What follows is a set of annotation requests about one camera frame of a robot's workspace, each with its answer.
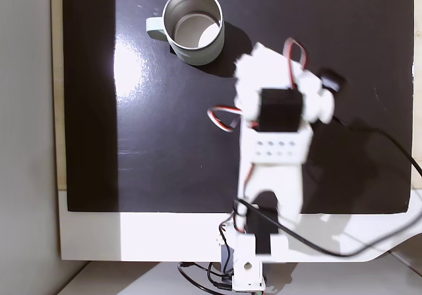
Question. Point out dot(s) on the pale green metal mug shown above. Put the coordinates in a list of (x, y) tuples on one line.
[(198, 52)]

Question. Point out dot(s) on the black table mat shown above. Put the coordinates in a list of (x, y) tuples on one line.
[(165, 143)]

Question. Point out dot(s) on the black round camera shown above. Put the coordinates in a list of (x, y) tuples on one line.
[(331, 81)]

